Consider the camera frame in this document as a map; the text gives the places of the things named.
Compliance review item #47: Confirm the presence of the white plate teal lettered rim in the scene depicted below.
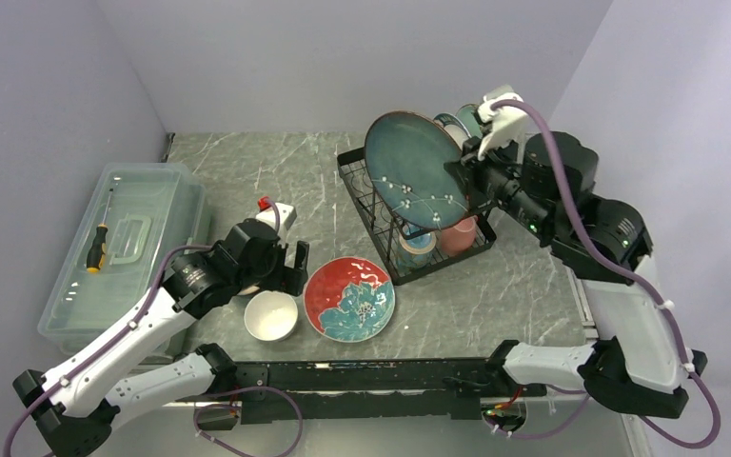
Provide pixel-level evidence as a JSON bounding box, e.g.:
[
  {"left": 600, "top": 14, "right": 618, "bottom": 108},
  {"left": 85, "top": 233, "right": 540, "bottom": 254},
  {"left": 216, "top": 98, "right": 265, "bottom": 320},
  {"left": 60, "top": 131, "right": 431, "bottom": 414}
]
[{"left": 433, "top": 113, "right": 470, "bottom": 148}]

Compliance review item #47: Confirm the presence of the black wire dish rack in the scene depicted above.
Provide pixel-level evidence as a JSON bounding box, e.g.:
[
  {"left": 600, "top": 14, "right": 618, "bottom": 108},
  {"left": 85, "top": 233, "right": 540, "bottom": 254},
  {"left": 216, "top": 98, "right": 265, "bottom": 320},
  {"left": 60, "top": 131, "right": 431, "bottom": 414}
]
[{"left": 336, "top": 148, "right": 497, "bottom": 286}]

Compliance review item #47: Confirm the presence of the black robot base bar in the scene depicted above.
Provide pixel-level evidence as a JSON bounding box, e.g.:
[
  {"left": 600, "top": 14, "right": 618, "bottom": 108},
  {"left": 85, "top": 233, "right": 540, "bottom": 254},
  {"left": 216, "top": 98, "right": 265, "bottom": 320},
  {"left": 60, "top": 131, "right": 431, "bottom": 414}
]
[{"left": 172, "top": 358, "right": 531, "bottom": 425}]

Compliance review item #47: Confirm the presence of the clear plastic storage box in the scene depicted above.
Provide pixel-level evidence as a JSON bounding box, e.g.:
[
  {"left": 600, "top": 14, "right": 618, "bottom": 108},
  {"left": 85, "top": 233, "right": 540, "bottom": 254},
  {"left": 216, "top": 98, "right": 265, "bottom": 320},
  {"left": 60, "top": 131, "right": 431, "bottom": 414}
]
[{"left": 38, "top": 163, "right": 211, "bottom": 355}]

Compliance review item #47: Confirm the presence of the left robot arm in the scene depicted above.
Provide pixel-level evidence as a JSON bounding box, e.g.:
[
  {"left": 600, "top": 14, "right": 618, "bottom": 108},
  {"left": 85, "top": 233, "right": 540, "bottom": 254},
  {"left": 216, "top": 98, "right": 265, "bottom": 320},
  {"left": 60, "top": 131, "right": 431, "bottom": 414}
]
[{"left": 3, "top": 218, "right": 310, "bottom": 456}]

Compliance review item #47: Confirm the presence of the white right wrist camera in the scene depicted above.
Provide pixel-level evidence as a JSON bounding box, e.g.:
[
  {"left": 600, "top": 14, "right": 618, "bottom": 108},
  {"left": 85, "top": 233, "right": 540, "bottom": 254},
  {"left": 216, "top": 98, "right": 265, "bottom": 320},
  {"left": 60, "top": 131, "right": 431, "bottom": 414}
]
[{"left": 477, "top": 85, "right": 528, "bottom": 162}]

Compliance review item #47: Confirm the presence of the white bowl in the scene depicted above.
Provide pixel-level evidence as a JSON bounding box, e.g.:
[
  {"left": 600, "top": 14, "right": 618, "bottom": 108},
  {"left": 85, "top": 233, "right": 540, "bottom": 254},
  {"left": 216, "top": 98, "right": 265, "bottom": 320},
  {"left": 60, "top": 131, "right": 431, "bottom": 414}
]
[{"left": 244, "top": 291, "right": 298, "bottom": 342}]

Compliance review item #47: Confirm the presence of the light blue flower plate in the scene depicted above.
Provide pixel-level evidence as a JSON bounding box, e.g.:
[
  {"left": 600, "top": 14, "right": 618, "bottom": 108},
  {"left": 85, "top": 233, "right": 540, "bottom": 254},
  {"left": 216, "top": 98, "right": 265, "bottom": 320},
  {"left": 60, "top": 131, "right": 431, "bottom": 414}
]
[{"left": 456, "top": 104, "right": 483, "bottom": 138}]

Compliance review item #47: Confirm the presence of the yellow black screwdriver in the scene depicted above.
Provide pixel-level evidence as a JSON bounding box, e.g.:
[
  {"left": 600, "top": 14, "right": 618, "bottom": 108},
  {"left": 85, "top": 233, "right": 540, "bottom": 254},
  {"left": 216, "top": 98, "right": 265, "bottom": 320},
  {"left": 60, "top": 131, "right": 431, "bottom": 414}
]
[{"left": 86, "top": 189, "right": 114, "bottom": 273}]

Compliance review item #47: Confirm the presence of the red rimmed bottom plate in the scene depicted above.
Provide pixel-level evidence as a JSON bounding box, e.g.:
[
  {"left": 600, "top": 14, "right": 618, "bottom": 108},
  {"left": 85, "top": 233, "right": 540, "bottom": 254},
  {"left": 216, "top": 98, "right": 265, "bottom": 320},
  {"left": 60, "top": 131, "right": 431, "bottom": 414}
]
[{"left": 304, "top": 256, "right": 396, "bottom": 344}]

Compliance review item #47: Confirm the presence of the dark teal plate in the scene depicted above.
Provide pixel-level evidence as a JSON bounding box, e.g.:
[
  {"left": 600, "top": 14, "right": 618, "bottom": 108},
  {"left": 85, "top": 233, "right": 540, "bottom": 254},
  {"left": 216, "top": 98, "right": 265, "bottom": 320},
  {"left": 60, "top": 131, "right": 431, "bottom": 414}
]
[{"left": 364, "top": 110, "right": 469, "bottom": 230}]

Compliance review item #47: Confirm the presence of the blue mug orange inside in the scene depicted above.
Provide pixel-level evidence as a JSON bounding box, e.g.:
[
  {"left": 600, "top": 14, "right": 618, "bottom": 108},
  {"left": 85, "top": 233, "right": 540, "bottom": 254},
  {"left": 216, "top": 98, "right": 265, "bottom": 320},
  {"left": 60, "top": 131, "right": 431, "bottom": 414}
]
[{"left": 396, "top": 223, "right": 437, "bottom": 275}]

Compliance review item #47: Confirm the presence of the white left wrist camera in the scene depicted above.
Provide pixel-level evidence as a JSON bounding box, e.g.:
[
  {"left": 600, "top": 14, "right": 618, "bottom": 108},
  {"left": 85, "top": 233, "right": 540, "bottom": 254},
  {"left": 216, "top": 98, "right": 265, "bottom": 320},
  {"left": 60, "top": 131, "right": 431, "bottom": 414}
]
[{"left": 255, "top": 196, "right": 297, "bottom": 246}]

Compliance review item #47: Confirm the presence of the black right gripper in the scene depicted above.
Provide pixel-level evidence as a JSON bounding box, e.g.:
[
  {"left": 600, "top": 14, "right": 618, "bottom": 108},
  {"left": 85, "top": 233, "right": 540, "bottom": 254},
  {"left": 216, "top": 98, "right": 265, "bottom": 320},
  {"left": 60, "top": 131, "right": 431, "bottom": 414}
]
[{"left": 447, "top": 125, "right": 558, "bottom": 240}]

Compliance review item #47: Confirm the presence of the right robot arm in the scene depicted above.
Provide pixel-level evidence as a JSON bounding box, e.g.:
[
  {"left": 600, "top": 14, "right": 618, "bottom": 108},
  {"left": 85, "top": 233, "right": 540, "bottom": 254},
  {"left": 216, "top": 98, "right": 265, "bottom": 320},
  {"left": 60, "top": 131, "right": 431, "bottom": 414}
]
[{"left": 443, "top": 131, "right": 707, "bottom": 419}]

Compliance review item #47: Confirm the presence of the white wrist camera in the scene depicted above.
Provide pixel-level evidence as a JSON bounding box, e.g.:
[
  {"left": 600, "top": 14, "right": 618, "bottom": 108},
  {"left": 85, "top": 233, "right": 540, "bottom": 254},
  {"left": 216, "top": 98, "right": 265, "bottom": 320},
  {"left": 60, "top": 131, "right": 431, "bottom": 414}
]
[
  {"left": 477, "top": 85, "right": 528, "bottom": 162},
  {"left": 255, "top": 196, "right": 297, "bottom": 246}
]

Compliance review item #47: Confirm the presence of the pink mug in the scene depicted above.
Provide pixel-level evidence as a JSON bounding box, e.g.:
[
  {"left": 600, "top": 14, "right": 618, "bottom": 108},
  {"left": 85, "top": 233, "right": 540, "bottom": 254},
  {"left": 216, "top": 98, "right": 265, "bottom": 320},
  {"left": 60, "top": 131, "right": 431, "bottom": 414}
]
[{"left": 439, "top": 216, "right": 477, "bottom": 256}]

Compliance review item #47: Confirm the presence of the dark bowl beige inside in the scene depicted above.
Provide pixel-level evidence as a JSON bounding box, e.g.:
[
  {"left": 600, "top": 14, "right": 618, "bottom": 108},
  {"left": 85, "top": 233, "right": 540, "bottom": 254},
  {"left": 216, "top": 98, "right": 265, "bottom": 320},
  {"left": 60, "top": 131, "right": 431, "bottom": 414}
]
[{"left": 237, "top": 286, "right": 261, "bottom": 296}]

